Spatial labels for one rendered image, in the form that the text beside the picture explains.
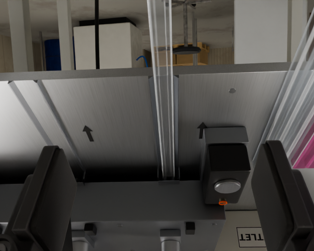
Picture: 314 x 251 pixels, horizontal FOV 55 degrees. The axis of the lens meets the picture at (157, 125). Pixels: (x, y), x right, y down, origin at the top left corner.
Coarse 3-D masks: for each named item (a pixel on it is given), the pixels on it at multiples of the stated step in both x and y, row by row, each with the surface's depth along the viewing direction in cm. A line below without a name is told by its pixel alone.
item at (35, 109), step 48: (0, 96) 25; (48, 96) 25; (96, 96) 25; (144, 96) 25; (192, 96) 25; (240, 96) 25; (0, 144) 31; (48, 144) 31; (96, 144) 31; (144, 144) 31; (192, 144) 31
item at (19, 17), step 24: (24, 0) 60; (96, 0) 92; (288, 0) 85; (24, 24) 60; (96, 24) 93; (288, 24) 85; (24, 48) 60; (72, 48) 89; (96, 48) 94; (288, 48) 86
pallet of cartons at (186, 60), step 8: (200, 48) 643; (208, 48) 705; (176, 56) 669; (184, 56) 661; (192, 56) 653; (200, 56) 650; (176, 64) 678; (184, 64) 680; (192, 64) 688; (200, 64) 695
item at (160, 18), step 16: (160, 0) 17; (160, 16) 18; (160, 32) 19; (160, 48) 20; (160, 64) 21; (160, 80) 22; (160, 96) 23; (160, 112) 25; (160, 128) 27; (160, 144) 29
